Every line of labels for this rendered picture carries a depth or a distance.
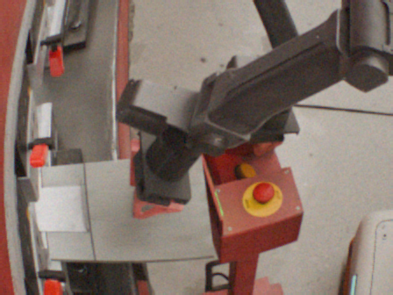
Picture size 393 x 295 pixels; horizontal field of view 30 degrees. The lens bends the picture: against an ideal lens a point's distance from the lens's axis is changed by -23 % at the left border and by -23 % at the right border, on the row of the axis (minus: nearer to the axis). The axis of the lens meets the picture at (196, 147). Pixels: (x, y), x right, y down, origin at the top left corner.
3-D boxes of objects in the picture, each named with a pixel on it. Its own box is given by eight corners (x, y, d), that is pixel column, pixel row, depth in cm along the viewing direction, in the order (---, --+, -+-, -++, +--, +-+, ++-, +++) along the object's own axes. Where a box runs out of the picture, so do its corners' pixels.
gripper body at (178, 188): (140, 197, 114) (165, 167, 109) (134, 133, 120) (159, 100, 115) (186, 207, 117) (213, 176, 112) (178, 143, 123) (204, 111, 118)
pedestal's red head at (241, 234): (297, 241, 160) (308, 194, 145) (219, 265, 158) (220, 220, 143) (274, 161, 171) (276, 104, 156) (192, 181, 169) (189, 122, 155)
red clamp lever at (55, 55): (65, 76, 122) (61, 38, 114) (44, 82, 122) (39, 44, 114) (66, 68, 123) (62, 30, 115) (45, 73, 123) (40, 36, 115)
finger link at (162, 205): (117, 225, 120) (143, 191, 113) (113, 183, 124) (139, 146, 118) (160, 234, 123) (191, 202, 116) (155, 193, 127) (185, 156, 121)
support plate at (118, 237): (214, 258, 122) (214, 255, 121) (51, 261, 121) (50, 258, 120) (201, 154, 132) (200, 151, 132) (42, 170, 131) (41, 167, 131)
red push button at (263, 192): (275, 206, 152) (277, 196, 149) (254, 213, 151) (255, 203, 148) (270, 189, 154) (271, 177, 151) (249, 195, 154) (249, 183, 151)
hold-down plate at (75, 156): (101, 298, 130) (98, 292, 127) (74, 297, 129) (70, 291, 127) (82, 156, 147) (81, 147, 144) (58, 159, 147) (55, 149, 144)
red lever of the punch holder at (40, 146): (45, 154, 93) (52, 134, 102) (19, 157, 93) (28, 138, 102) (46, 169, 94) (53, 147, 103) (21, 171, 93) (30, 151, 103)
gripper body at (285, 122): (236, 110, 152) (246, 82, 147) (287, 109, 156) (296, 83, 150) (247, 140, 149) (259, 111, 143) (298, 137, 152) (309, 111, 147)
